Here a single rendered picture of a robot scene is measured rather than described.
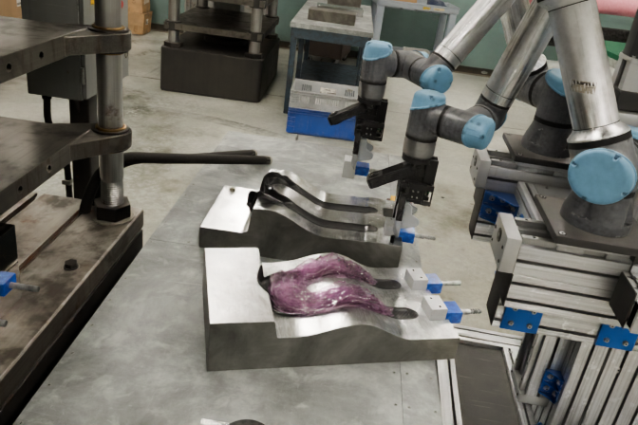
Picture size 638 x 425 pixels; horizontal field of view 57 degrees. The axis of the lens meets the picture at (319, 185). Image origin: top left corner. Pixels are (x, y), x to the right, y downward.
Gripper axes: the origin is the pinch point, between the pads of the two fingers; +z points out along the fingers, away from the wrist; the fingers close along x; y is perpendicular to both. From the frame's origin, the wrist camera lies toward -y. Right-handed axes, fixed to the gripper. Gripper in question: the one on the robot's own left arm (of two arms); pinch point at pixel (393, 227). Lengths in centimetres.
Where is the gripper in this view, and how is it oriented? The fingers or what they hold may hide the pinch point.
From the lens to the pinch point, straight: 150.1
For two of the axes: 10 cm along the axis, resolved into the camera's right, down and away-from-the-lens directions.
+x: 0.9, -4.0, 9.1
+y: 9.9, 1.5, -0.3
